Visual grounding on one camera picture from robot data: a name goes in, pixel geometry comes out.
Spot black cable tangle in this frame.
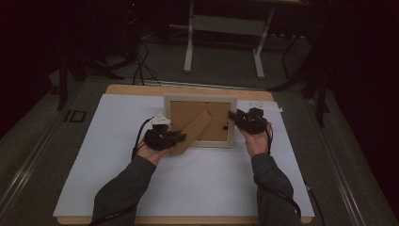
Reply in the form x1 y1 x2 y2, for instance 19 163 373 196
131 40 163 88

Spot thin black cable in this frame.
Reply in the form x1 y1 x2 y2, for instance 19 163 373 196
302 178 327 226

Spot white metal desk frame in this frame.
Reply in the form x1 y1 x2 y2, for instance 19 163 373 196
183 0 277 79

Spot metal floor rail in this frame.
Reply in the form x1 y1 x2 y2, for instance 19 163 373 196
305 100 368 226
142 79 274 92
0 117 65 215

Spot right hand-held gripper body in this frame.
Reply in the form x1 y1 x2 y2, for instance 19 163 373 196
235 101 284 136

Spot wooden picture frame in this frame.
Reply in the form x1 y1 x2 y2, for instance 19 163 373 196
163 93 239 156

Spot person's right hand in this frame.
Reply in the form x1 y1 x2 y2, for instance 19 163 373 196
239 126 271 158

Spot black metal stand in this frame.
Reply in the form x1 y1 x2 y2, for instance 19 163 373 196
267 31 332 128
56 46 125 111

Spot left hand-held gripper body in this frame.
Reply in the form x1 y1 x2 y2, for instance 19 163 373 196
143 112 182 151

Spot white table sheet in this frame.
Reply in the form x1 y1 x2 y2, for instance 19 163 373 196
52 93 315 218

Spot black floor socket box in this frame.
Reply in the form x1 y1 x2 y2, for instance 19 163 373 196
64 109 88 123

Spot person's left hand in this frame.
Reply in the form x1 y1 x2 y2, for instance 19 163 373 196
136 143 172 167

